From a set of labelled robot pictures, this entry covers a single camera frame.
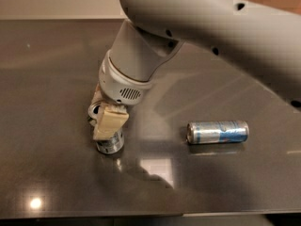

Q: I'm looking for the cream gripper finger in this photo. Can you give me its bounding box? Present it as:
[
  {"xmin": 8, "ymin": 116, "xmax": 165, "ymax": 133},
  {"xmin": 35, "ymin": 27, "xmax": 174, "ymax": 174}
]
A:
[
  {"xmin": 93, "ymin": 105, "xmax": 129, "ymax": 140},
  {"xmin": 92, "ymin": 84, "xmax": 105, "ymax": 105}
]

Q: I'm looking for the silver 7up can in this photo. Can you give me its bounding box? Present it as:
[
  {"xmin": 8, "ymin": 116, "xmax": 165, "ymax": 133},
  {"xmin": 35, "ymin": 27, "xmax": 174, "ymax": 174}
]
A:
[{"xmin": 88, "ymin": 103, "xmax": 124, "ymax": 154}]

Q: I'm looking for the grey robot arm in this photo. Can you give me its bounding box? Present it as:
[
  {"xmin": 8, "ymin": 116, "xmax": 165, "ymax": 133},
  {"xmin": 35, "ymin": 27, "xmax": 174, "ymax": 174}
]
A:
[{"xmin": 93, "ymin": 0, "xmax": 301, "ymax": 141}]

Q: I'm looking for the silver blue lying can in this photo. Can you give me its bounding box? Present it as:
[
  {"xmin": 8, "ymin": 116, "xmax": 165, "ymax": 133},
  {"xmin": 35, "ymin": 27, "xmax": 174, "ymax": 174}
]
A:
[{"xmin": 186, "ymin": 121, "xmax": 249, "ymax": 145}]

